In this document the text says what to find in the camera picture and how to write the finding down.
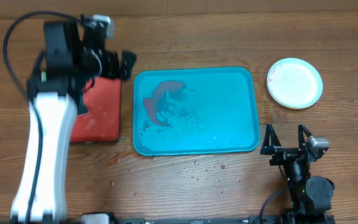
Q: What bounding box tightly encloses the light blue plate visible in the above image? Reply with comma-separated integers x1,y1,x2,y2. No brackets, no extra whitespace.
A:
266,57,324,108

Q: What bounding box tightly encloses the white plate with red stain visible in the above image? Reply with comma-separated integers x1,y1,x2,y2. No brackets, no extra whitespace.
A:
267,84,323,110

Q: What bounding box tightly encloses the dark green sponge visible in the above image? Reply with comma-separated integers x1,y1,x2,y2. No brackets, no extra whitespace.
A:
77,96,88,115

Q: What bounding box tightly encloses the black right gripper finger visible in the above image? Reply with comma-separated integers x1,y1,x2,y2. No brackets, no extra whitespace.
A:
260,123,282,154
298,123,312,146

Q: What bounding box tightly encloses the red tray with dark rim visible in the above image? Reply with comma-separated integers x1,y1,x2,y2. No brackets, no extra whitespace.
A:
70,77,121,143

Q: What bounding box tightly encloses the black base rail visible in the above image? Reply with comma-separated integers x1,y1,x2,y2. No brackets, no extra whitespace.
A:
115,215,289,224

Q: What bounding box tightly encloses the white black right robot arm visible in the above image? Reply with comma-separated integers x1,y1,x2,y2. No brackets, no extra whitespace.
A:
256,123,335,223

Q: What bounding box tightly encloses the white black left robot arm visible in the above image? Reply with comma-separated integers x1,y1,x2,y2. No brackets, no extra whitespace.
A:
10,15,136,223

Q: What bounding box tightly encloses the teal plastic tray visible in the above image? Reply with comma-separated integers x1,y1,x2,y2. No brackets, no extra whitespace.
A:
133,67,260,156

